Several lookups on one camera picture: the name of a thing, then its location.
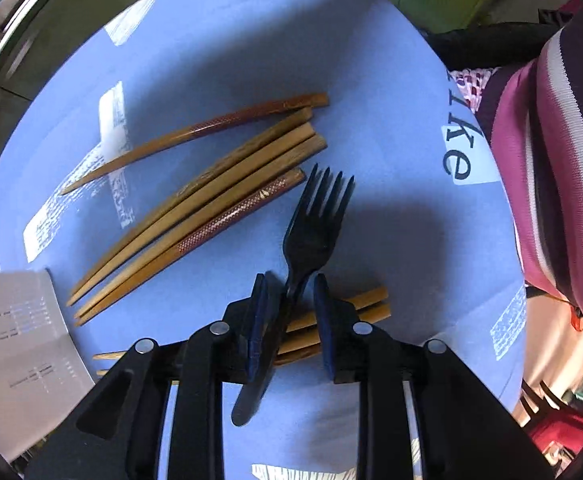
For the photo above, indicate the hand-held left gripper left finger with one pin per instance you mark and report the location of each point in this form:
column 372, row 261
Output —
column 259, row 330

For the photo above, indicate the blue printed table cover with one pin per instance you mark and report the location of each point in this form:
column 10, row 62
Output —
column 396, row 240

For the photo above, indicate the dark cloth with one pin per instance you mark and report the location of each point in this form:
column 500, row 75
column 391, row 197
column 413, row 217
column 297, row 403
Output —
column 486, row 35

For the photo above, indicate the red plastic stool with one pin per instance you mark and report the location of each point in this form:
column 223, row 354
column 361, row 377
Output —
column 561, row 425

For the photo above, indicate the black plastic fork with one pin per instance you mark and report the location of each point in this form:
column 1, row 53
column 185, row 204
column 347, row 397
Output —
column 311, row 240

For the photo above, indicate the plain wooden chopstick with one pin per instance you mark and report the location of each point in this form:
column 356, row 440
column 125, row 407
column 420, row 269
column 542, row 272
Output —
column 251, row 147
column 371, row 296
column 291, row 159
column 296, row 355
column 281, row 144
column 374, row 314

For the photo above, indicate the purple striped sweater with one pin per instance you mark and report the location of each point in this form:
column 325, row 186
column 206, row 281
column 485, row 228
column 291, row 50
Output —
column 561, row 160

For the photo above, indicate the pink patterned cloth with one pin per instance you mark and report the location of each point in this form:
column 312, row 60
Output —
column 466, row 87

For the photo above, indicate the white plastic utensil holder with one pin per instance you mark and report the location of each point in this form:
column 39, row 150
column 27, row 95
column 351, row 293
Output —
column 21, row 360

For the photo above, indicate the red patterned wooden chopstick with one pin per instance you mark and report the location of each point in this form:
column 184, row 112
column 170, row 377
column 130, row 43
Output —
column 211, row 127
column 231, row 215

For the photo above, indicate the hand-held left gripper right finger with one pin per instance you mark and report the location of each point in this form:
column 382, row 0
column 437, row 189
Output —
column 324, row 330

